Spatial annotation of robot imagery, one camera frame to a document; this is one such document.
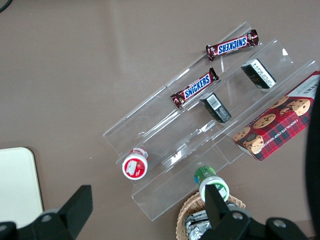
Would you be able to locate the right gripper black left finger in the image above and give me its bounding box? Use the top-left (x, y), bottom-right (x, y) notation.
top-left (0, 184), bottom-right (94, 240)

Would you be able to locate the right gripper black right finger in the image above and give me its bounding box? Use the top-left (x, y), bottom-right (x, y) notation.
top-left (199, 184), bottom-right (310, 240)

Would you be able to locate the oval wicker basket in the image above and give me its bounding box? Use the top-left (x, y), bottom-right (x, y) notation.
top-left (176, 191), bottom-right (247, 240)

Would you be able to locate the beige plastic tray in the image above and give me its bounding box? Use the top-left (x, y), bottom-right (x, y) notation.
top-left (0, 146), bottom-right (44, 229)

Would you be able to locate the silver foil packet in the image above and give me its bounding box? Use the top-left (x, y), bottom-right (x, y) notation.
top-left (184, 209), bottom-right (214, 240)

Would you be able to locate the green lidded cup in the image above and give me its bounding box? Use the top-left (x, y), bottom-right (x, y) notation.
top-left (193, 165), bottom-right (230, 204)

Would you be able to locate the red lidded cup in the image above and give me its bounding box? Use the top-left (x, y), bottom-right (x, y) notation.
top-left (121, 147), bottom-right (150, 181)

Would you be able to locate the clear acrylic step stand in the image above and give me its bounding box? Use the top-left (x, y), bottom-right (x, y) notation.
top-left (102, 21), bottom-right (320, 222)

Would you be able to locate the red tartan cookie box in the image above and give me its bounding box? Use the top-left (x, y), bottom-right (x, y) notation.
top-left (232, 70), bottom-right (320, 163)

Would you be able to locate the small black box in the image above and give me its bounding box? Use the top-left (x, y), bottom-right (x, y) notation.
top-left (240, 58), bottom-right (278, 90)
top-left (199, 92), bottom-right (233, 124)

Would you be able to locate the Snickers chocolate bar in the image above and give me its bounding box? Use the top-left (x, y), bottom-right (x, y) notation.
top-left (205, 29), bottom-right (260, 63)
top-left (170, 67), bottom-right (220, 110)

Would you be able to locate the black looped table cable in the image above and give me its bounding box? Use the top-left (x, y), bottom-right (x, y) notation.
top-left (0, 0), bottom-right (13, 14)

